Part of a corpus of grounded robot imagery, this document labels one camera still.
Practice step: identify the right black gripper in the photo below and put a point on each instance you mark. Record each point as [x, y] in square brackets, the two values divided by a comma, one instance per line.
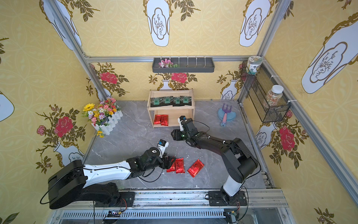
[178, 134]

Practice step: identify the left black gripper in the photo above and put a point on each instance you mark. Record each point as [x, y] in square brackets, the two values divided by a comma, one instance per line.
[165, 160]

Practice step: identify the wooden two-tier shelf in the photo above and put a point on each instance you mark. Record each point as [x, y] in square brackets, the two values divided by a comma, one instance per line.
[173, 112]

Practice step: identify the red tea bag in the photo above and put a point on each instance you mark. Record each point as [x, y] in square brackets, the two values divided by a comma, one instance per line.
[179, 165]
[195, 168]
[164, 120]
[157, 119]
[172, 168]

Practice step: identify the green tea bag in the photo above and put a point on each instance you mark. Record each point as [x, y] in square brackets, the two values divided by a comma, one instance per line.
[167, 100]
[177, 101]
[156, 102]
[186, 100]

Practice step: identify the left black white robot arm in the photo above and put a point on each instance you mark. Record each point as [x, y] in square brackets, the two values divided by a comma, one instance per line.
[84, 182]

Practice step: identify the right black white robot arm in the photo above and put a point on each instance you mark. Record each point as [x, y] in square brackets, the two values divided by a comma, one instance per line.
[238, 160]

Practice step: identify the purple pink toy rake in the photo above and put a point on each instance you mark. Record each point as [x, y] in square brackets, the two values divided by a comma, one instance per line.
[226, 109]

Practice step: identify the blue dustpan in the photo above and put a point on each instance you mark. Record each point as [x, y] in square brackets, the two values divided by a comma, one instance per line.
[230, 116]

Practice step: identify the flower bouquet white fence pot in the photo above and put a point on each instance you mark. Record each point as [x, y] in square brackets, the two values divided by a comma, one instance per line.
[103, 116]

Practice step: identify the small circuit board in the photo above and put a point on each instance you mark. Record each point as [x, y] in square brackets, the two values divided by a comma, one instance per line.
[114, 213]

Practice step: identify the pink flowers in tray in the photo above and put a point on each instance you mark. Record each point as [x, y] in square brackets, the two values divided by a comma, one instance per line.
[167, 63]

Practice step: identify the glass jar white lid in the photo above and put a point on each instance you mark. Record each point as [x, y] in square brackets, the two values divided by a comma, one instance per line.
[273, 96]

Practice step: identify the patterned tin jar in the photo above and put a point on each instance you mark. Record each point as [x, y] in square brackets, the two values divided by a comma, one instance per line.
[254, 64]

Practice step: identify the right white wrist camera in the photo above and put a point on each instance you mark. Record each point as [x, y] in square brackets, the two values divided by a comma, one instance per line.
[182, 123]

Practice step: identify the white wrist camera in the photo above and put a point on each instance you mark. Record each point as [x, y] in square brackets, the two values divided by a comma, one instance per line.
[182, 123]
[162, 145]

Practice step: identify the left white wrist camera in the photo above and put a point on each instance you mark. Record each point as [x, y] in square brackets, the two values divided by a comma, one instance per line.
[162, 145]

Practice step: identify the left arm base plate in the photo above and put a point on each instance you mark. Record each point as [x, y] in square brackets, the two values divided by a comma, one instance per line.
[125, 198]

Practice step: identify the grey wall tray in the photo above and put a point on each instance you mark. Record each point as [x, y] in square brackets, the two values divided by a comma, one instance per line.
[186, 65]

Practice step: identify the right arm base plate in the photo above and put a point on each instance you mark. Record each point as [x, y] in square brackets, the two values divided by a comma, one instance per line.
[220, 198]

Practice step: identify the black wire wall basket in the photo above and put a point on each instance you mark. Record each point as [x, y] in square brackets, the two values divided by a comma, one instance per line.
[257, 87]

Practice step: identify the aluminium rail frame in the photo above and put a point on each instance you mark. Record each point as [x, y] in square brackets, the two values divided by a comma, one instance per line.
[264, 206]

